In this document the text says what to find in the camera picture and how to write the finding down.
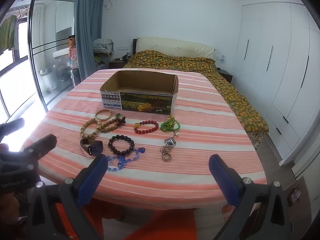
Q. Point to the person's orange clothing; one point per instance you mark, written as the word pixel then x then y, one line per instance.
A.
pixel 162 226

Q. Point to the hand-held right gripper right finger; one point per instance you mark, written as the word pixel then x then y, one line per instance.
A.
pixel 225 180

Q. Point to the dark suitcase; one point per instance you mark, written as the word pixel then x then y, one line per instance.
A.
pixel 73 76

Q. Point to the colourful bag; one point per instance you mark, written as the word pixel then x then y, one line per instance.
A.
pixel 73 52

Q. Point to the black framed glass door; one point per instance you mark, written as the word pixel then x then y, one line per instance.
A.
pixel 30 55

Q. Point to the blue curtain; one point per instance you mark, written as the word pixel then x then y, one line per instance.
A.
pixel 87 30

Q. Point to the thin wooden bangle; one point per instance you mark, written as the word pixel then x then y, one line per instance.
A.
pixel 103 110

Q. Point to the hanging green clothes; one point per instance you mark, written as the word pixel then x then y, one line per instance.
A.
pixel 7 35

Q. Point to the printed cardboard box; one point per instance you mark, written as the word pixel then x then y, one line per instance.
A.
pixel 147 105

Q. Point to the pink white striped cloth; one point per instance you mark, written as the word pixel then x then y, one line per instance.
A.
pixel 200 105

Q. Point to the black wristwatch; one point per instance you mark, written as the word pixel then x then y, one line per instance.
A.
pixel 95 147

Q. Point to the cream bed headboard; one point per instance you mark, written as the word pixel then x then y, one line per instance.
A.
pixel 175 46

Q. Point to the dark nightstand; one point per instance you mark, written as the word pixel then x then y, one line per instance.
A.
pixel 225 75
pixel 118 63

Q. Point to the white wall switch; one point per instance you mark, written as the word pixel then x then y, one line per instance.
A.
pixel 221 57

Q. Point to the plaid clothes pile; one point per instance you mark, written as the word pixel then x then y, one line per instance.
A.
pixel 102 45

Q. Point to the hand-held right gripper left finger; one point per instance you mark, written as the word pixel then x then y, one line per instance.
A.
pixel 91 180

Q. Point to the white wall socket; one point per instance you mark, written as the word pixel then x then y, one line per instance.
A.
pixel 123 47

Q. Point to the white wardrobe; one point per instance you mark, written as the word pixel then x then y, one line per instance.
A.
pixel 282 67

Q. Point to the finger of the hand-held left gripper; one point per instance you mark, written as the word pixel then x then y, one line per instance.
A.
pixel 41 143
pixel 13 125

